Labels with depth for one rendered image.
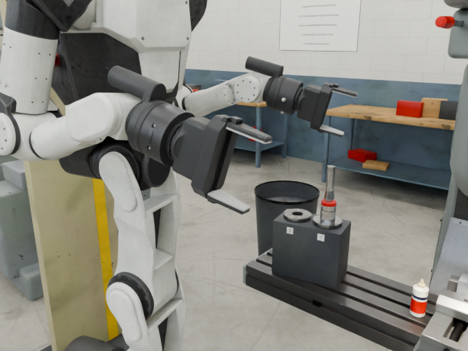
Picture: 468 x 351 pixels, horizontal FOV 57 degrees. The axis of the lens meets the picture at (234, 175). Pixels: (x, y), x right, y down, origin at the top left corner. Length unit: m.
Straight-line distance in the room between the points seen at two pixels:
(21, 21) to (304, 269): 1.02
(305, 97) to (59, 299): 1.71
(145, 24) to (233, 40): 6.08
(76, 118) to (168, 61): 0.34
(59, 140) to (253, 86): 0.51
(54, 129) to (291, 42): 5.68
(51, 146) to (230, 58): 6.30
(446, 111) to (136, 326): 4.30
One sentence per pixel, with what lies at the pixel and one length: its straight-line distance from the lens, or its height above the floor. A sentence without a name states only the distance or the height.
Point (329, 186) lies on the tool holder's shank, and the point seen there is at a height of 1.25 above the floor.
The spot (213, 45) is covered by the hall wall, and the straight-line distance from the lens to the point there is 7.27.
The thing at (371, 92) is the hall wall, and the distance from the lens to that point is 5.81.
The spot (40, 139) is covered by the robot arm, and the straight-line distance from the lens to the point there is 0.84.
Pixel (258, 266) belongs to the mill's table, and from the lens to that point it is 1.50.
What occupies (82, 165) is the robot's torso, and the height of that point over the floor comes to 1.37.
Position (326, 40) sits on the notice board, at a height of 1.66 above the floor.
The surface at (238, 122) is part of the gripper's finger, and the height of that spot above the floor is 1.56.
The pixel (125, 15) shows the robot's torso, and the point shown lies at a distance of 0.90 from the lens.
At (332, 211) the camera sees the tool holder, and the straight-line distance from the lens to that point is 1.35.
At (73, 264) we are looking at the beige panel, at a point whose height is 0.58.
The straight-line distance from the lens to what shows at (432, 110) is 5.07.
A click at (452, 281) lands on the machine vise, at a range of 1.34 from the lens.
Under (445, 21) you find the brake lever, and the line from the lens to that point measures 0.92.
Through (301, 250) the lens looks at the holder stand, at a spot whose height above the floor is 1.04.
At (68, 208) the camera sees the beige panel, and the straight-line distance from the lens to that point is 2.25.
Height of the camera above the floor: 1.67
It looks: 17 degrees down
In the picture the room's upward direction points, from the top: straight up
